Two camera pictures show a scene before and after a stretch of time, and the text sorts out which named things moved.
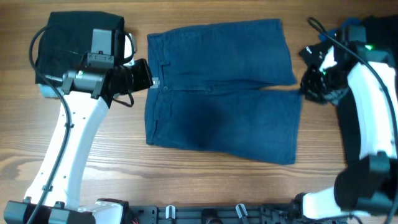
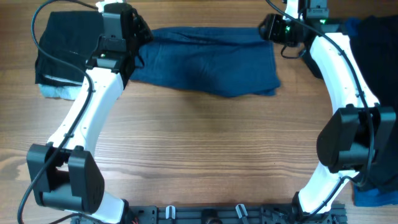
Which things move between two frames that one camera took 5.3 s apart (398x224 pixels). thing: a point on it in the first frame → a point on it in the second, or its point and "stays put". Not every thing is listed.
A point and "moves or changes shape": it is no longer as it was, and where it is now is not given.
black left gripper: [146, 79] → [139, 23]
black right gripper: [308, 88] → [270, 22]
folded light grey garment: [48, 91] stays put
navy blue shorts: [201, 91] moves or changes shape
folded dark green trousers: [66, 39] stays put
